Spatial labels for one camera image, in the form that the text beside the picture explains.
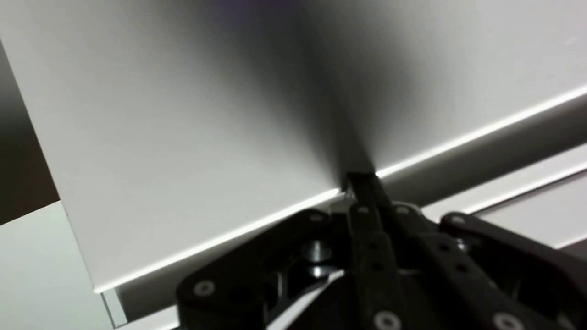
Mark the white file cabinet body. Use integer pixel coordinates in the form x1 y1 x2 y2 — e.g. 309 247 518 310
125 141 587 330

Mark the white furniture panel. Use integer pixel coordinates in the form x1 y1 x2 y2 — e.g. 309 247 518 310
0 200 118 330

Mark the white file cabinet drawer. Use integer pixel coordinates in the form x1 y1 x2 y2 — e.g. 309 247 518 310
0 0 587 326

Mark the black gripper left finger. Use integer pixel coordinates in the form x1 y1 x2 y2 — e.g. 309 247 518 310
173 170 404 330

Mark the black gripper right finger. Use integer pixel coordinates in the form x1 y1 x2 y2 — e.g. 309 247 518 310
364 172 587 330

